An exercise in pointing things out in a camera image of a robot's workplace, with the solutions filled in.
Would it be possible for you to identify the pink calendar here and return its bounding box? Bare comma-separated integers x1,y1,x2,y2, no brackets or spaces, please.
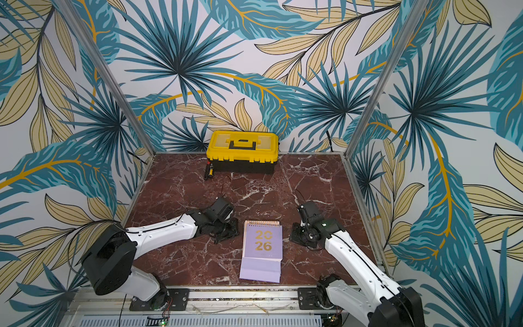
244,220,280,228

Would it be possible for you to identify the purple calendar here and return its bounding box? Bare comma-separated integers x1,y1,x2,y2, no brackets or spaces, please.
240,225,283,283

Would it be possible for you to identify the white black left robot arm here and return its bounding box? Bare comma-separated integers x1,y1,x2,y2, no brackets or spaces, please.
80,198,238,302

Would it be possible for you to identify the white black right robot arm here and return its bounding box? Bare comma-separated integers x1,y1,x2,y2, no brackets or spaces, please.
290,201,425,326

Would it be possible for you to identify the yellow black toolbox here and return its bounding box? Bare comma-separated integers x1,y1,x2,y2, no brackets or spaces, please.
206,131,279,174

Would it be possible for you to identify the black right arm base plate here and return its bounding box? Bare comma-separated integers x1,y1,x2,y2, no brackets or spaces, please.
297,286,355,311

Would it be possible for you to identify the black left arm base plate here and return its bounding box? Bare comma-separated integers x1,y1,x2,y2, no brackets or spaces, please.
129,288,189,311

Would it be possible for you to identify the aluminium front rail frame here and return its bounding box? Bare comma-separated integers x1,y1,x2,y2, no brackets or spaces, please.
61,285,362,326

